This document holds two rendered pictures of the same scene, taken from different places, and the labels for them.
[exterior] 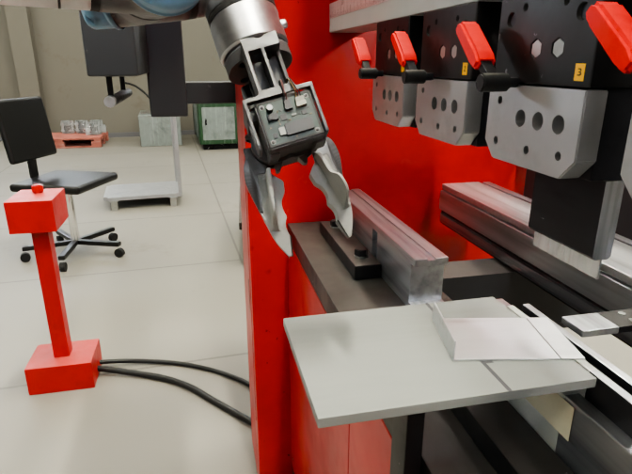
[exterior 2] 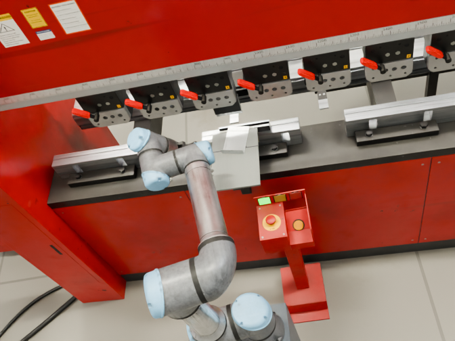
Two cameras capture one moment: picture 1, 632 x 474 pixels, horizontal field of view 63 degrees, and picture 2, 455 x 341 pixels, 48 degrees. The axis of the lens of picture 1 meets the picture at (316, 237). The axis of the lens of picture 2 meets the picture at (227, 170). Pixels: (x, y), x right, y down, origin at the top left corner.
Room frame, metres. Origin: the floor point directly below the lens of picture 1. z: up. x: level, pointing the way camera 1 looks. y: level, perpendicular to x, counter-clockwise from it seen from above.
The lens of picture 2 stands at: (-0.08, 0.92, 2.50)
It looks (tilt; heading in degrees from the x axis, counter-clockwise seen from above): 53 degrees down; 300
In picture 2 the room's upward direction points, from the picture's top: 22 degrees counter-clockwise
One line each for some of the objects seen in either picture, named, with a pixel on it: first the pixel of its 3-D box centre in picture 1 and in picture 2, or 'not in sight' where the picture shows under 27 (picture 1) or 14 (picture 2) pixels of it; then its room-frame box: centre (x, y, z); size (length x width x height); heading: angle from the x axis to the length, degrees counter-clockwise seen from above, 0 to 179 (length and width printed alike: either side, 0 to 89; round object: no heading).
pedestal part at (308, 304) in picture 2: not in sight; (304, 293); (0.29, 0.04, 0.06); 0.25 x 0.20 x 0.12; 105
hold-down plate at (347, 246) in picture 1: (347, 246); (102, 176); (1.07, -0.07, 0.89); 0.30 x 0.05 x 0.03; 13
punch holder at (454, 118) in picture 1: (469, 75); (157, 93); (0.72, -0.20, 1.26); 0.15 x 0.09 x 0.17; 13
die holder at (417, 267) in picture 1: (380, 237); (112, 159); (1.04, -0.14, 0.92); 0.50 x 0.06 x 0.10; 13
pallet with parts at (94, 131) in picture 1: (64, 134); not in sight; (8.42, 4.03, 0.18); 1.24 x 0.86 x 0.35; 106
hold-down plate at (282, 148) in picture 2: (512, 446); (250, 154); (0.45, -0.21, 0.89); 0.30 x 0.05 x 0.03; 13
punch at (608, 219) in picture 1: (569, 216); (227, 106); (0.50, -0.26, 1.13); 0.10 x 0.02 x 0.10; 13
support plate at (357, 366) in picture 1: (423, 349); (235, 159); (0.47, -0.11, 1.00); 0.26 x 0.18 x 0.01; 103
